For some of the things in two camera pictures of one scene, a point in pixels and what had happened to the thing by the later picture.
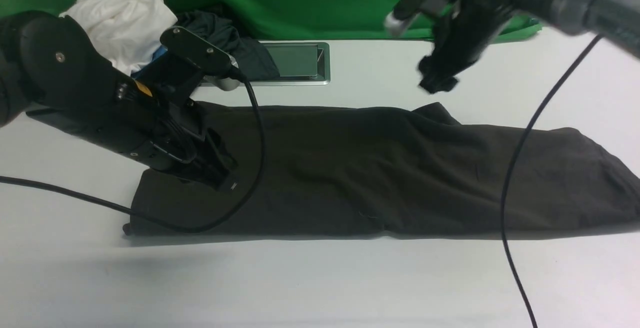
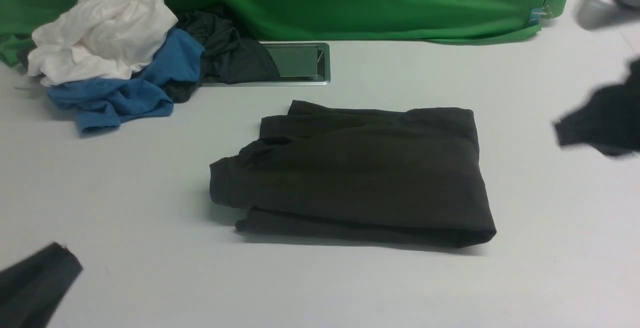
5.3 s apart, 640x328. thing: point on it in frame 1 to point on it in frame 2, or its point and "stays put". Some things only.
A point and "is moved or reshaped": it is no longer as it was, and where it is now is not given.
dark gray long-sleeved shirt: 405,169 is moved or reshaped
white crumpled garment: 127,21 stays put
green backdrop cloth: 280,3 stays put
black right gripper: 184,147 to 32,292
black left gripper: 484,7 to 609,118
